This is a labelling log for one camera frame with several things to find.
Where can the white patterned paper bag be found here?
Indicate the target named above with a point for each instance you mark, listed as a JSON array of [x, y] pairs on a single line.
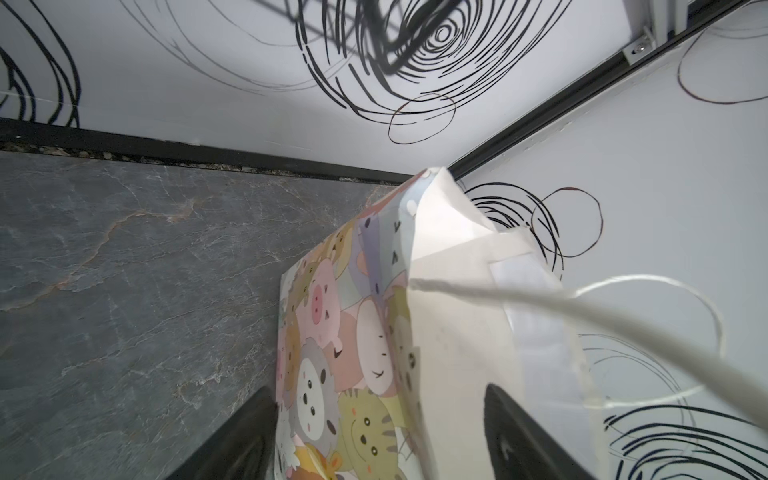
[[391, 329]]

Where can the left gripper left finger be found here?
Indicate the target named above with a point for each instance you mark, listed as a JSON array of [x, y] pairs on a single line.
[[241, 448]]

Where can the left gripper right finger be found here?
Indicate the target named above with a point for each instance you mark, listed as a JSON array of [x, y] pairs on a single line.
[[519, 447]]

